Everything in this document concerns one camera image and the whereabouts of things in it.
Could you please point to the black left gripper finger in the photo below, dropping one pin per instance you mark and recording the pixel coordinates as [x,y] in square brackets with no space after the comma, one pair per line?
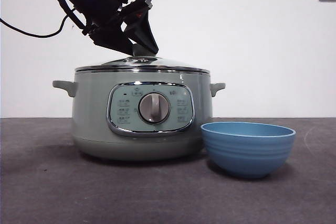
[113,40]
[141,35]

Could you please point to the glass steamer lid with knob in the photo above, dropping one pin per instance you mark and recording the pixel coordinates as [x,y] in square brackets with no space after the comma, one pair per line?
[162,64]

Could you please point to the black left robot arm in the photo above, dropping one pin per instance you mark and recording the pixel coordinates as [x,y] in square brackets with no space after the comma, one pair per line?
[97,1]

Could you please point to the pale green electric steamer pot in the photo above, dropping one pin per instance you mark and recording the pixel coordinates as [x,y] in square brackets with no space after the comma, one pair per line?
[92,119]

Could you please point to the blue ribbed bowl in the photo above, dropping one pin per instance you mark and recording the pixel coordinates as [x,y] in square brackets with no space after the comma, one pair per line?
[246,153]

